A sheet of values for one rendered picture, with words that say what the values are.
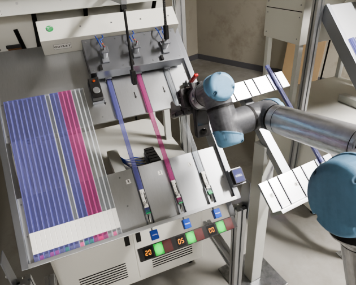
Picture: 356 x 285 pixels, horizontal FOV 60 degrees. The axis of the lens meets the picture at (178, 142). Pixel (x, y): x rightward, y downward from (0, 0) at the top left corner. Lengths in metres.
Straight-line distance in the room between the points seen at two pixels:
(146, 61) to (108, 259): 0.89
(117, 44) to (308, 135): 0.72
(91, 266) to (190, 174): 0.69
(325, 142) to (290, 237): 1.32
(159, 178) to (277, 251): 1.05
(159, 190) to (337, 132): 0.57
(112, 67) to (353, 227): 0.86
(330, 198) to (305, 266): 1.37
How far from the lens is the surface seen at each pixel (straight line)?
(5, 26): 1.35
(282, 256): 1.89
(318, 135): 0.73
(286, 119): 0.79
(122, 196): 1.01
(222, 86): 0.79
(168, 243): 1.03
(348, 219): 0.52
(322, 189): 0.54
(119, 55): 1.13
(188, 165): 1.07
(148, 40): 1.18
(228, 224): 1.08
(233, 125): 0.80
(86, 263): 1.50
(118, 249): 1.49
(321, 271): 1.89
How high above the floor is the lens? 1.43
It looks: 31 degrees down
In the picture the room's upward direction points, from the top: 4 degrees counter-clockwise
